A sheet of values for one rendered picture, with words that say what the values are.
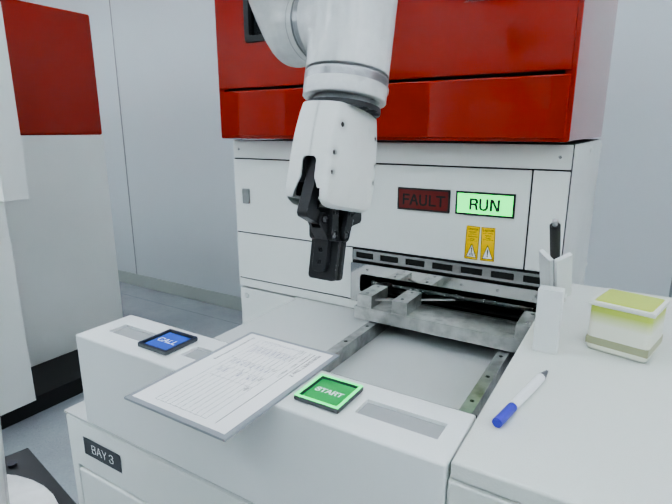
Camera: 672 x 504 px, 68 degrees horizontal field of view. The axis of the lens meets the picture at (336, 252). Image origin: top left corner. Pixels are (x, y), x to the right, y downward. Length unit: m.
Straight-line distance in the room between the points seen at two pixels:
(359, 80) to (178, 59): 3.28
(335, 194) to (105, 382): 0.46
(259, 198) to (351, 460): 0.90
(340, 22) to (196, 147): 3.16
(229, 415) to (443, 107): 0.70
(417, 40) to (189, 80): 2.74
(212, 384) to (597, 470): 0.39
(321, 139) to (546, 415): 0.35
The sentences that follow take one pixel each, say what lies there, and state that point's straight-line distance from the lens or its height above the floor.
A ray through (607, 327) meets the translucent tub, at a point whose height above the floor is 1.00.
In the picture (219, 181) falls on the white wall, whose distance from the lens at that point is 3.49.
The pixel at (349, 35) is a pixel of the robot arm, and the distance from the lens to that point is 0.49.
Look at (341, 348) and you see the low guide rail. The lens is 0.94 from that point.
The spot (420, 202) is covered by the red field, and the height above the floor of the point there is 1.09.
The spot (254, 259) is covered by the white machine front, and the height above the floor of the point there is 0.90.
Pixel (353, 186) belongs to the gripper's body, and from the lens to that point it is 0.49.
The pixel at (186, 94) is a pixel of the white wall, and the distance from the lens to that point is 3.67.
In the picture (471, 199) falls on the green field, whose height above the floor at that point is 1.11.
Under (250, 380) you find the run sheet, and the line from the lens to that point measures 0.60.
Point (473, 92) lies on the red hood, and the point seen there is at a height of 1.31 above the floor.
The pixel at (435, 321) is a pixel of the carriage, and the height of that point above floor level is 0.88.
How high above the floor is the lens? 1.24
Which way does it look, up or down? 14 degrees down
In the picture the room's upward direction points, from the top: straight up
